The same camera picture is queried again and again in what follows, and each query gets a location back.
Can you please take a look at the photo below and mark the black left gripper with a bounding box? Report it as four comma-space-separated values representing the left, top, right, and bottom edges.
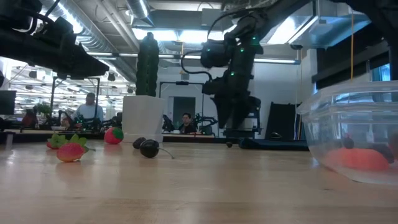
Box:
57, 34, 111, 77

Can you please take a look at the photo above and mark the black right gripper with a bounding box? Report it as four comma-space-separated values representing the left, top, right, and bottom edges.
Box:
213, 73, 256, 130

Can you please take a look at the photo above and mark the round red fruit toy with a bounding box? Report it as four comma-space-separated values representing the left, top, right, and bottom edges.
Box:
104, 126, 124, 145

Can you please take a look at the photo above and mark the clear plastic container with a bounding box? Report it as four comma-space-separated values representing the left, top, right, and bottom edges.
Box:
297, 80, 398, 187

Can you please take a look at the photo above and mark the small dark fruit toy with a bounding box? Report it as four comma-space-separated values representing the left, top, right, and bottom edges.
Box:
132, 137, 147, 150

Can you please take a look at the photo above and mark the pink yellow strawberry toy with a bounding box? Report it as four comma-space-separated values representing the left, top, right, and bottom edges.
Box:
56, 134, 96, 163

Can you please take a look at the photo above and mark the black equipment cart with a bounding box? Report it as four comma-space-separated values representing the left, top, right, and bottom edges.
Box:
223, 96, 262, 138

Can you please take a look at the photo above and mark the person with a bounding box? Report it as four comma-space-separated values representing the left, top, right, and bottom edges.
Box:
73, 92, 104, 123
178, 112, 197, 134
21, 108, 40, 128

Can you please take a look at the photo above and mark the dark doorway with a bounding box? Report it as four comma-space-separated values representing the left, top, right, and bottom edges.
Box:
172, 96, 197, 131

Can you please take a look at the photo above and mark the black leaning panel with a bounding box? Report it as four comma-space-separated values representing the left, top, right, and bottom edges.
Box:
266, 101, 304, 141

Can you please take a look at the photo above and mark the tall green cactus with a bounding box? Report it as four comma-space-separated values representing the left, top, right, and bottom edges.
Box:
136, 32, 160, 97

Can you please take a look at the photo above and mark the linear ceiling light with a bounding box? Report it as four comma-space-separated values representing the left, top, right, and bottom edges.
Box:
86, 52, 302, 65

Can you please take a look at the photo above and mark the green potted plant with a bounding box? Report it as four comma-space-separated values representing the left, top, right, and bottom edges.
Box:
36, 104, 52, 116

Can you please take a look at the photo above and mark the white plant pot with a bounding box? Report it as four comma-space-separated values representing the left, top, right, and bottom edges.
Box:
121, 95, 165, 144

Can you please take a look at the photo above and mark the black monitor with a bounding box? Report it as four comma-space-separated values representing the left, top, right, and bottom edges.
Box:
0, 90, 17, 115

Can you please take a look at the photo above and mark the grey ceiling box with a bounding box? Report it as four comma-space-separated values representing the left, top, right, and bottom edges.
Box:
201, 8, 223, 27

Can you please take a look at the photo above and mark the large window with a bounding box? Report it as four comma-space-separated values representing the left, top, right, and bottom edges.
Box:
312, 63, 392, 94

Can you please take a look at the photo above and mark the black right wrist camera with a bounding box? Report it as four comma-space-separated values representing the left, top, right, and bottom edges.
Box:
201, 79, 220, 96

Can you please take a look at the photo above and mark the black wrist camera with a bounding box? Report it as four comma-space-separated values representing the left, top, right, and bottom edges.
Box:
39, 17, 75, 44
201, 79, 220, 96

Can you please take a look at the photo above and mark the large silver air duct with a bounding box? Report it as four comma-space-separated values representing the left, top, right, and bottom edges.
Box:
40, 0, 139, 83

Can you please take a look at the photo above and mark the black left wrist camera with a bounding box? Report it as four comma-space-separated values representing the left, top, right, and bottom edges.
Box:
39, 17, 75, 44

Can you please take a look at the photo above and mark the black rig frame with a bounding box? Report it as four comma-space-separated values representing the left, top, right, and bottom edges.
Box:
159, 81, 205, 125
49, 76, 101, 131

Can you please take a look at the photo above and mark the small silver air duct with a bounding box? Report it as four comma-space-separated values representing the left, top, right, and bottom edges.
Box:
126, 0, 155, 26

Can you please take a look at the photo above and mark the black table frame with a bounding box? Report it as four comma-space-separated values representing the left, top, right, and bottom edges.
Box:
0, 131, 282, 146

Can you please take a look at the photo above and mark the yellow hanging cord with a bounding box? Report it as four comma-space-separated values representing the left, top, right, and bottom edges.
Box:
349, 12, 355, 82

